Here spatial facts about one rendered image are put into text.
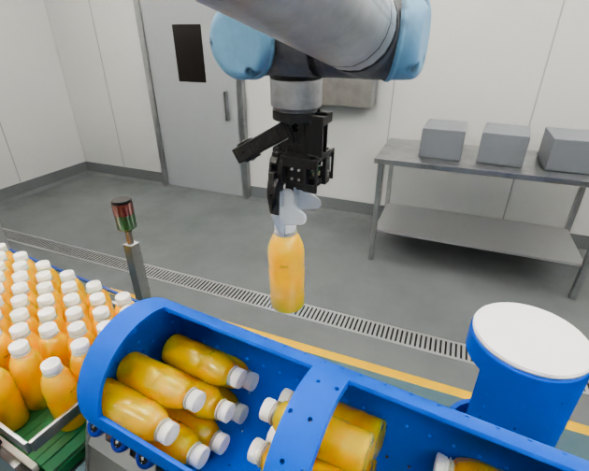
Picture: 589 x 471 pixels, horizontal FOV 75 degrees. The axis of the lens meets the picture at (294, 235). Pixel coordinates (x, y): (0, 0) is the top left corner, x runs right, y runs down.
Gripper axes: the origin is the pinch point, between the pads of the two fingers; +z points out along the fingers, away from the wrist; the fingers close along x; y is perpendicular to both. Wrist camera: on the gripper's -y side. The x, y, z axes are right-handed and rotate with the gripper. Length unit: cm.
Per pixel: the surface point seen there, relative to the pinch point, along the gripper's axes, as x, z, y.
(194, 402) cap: -20.4, 29.6, -8.5
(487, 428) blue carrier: -9.9, 19.7, 38.1
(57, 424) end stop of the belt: -30, 46, -41
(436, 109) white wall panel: 317, 46, -13
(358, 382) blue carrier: -10.8, 19.5, 18.8
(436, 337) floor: 146, 150, 32
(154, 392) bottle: -22.1, 29.5, -16.7
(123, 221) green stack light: 20, 27, -69
